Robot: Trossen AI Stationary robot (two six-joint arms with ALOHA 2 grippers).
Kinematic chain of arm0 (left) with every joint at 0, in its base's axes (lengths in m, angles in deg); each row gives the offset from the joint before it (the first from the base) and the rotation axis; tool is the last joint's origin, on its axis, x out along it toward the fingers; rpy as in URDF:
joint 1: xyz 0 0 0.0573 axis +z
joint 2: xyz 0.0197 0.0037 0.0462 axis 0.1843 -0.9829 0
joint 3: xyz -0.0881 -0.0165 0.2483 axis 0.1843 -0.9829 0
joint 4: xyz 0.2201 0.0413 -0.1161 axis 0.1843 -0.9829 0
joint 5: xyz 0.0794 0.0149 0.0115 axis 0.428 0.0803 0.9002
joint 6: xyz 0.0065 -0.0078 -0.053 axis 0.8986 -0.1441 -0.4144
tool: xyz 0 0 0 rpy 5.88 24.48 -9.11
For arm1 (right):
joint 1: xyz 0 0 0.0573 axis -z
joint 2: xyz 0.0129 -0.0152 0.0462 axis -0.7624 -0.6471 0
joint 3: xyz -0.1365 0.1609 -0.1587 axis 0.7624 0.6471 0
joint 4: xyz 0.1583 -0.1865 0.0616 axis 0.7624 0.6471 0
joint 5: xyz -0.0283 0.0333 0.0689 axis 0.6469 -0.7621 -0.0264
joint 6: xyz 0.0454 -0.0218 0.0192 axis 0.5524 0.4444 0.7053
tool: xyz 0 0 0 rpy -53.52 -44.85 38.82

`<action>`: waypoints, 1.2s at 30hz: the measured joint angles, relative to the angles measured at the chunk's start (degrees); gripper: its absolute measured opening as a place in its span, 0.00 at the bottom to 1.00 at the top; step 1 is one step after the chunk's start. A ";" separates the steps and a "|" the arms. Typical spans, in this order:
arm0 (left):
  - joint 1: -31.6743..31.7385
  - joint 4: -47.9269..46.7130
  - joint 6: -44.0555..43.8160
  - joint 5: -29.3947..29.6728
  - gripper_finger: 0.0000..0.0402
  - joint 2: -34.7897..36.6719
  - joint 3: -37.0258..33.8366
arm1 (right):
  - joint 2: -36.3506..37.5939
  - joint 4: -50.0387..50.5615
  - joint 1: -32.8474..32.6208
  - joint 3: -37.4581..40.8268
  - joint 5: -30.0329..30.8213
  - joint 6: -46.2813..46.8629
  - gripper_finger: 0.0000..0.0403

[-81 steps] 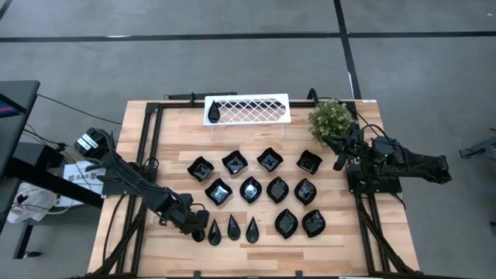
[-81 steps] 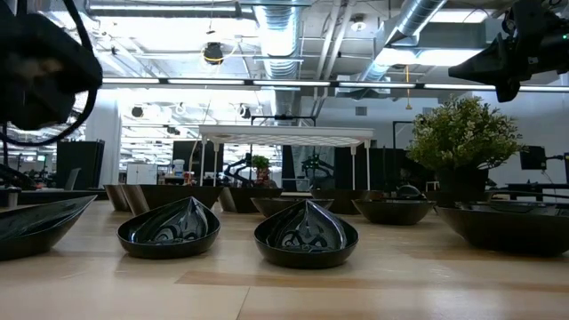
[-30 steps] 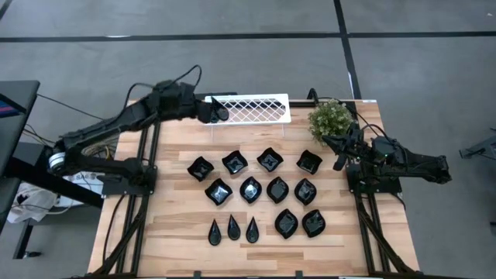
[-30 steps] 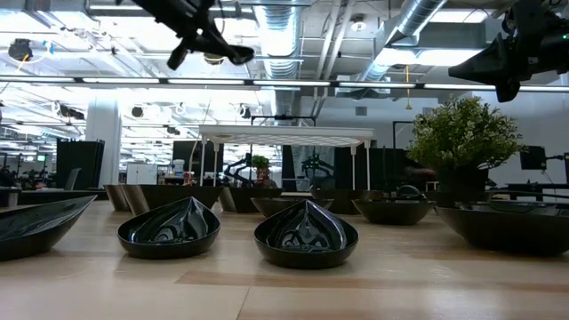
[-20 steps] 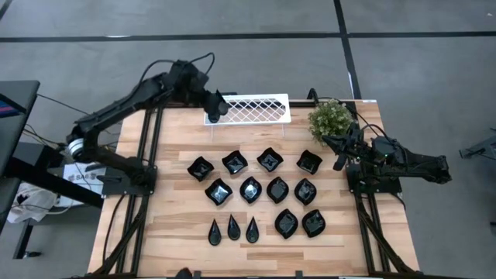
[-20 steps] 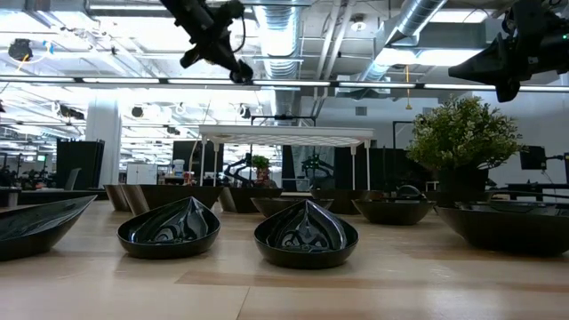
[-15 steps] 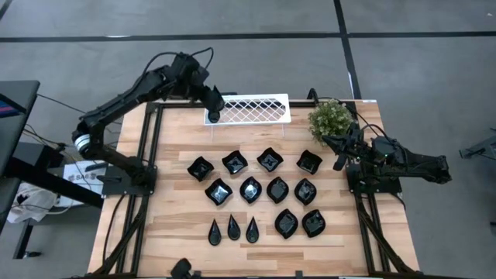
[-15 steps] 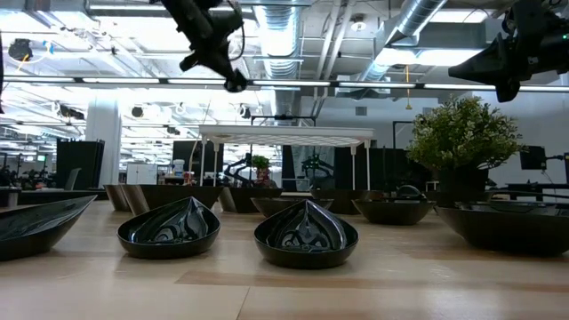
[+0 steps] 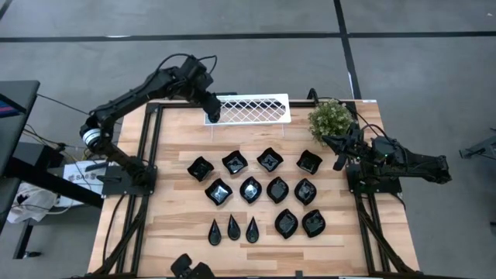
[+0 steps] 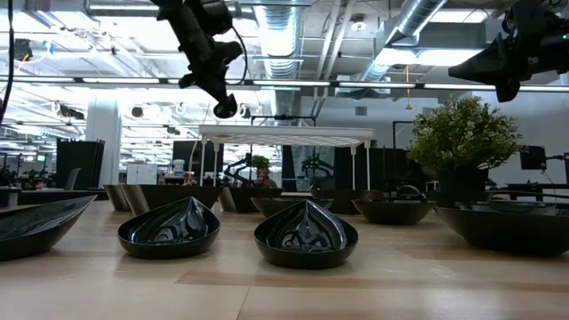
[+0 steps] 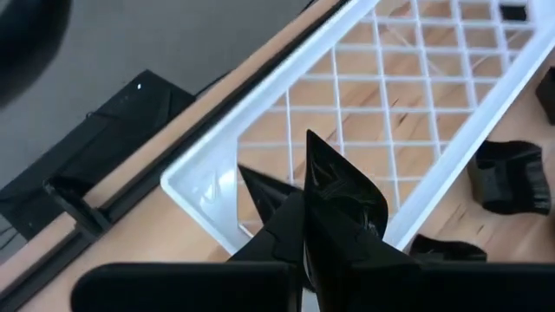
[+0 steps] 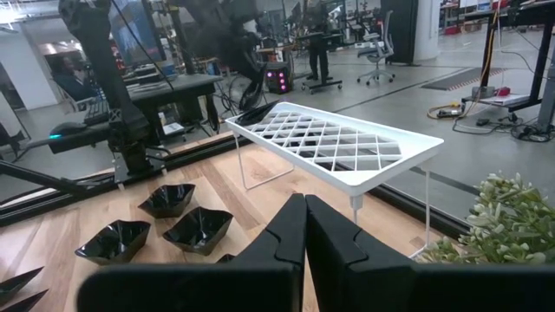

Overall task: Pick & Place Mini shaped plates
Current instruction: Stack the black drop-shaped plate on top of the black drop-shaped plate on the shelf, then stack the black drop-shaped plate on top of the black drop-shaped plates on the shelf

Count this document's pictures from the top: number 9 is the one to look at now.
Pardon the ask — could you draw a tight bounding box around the floor cable bundle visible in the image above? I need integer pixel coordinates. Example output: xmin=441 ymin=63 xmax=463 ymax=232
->
xmin=21 ymin=123 xmax=92 ymax=164

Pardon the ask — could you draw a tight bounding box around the grey stand base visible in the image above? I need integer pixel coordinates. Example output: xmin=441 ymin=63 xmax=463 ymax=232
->
xmin=459 ymin=133 xmax=496 ymax=160

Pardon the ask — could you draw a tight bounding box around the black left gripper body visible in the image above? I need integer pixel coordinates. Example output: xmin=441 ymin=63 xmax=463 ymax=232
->
xmin=193 ymin=79 xmax=222 ymax=114

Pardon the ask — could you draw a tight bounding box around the black side desk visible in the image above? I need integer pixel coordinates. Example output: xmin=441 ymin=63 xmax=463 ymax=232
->
xmin=0 ymin=80 xmax=105 ymax=260

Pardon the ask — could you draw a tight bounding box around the black square wavy mini plate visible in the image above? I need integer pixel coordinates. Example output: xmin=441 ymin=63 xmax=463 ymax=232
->
xmin=221 ymin=150 xmax=249 ymax=175
xmin=256 ymin=146 xmax=284 ymax=173
xmin=187 ymin=156 xmax=215 ymax=182
xmin=296 ymin=149 xmax=323 ymax=175

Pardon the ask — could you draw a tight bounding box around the green potted artificial plant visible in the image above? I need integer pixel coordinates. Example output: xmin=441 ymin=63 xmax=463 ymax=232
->
xmin=308 ymin=98 xmax=356 ymax=146

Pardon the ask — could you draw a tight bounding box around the white wire rack shelf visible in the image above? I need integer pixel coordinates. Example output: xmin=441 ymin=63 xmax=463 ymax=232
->
xmin=204 ymin=93 xmax=292 ymax=126

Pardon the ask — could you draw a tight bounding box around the black square planter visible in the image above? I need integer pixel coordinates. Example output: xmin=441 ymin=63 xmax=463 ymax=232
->
xmin=204 ymin=177 xmax=234 ymax=207

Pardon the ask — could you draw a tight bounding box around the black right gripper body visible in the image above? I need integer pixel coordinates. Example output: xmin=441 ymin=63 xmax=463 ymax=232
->
xmin=348 ymin=133 xmax=375 ymax=166

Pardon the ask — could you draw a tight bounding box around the black floor cable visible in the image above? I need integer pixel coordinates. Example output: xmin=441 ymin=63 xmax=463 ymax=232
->
xmin=36 ymin=92 xmax=94 ymax=116

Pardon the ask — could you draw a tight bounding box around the white printed cardboard box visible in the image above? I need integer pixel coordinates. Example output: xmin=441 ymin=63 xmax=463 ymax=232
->
xmin=63 ymin=160 xmax=108 ymax=208

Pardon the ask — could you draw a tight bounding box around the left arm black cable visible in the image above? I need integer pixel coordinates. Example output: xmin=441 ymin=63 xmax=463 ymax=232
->
xmin=154 ymin=52 xmax=219 ymax=77

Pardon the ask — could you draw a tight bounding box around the black blocky object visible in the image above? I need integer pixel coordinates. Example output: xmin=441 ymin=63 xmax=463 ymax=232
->
xmin=170 ymin=253 xmax=215 ymax=279

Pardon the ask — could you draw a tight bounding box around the white plastic bag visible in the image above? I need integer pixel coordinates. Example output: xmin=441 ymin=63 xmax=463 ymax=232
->
xmin=6 ymin=181 xmax=59 ymax=225

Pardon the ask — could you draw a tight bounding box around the black teardrop mini plate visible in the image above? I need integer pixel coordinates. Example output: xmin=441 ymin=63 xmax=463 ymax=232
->
xmin=245 ymin=215 xmax=260 ymax=244
xmin=208 ymin=219 xmax=222 ymax=246
xmin=227 ymin=213 xmax=241 ymax=241

